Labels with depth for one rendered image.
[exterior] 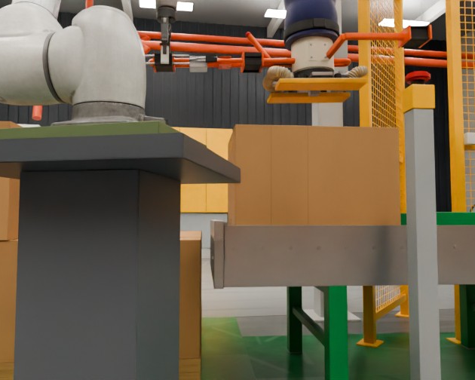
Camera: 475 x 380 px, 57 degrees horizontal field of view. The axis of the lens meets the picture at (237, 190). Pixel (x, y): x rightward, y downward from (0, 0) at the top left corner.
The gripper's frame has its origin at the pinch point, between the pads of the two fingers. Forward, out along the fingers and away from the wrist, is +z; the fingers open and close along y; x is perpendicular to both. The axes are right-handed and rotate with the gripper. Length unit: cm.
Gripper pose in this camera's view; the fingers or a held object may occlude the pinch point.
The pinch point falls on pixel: (165, 61)
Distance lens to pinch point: 181.7
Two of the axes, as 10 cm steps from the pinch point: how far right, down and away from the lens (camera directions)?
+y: -0.8, 0.6, 9.9
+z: 0.0, 10.0, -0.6
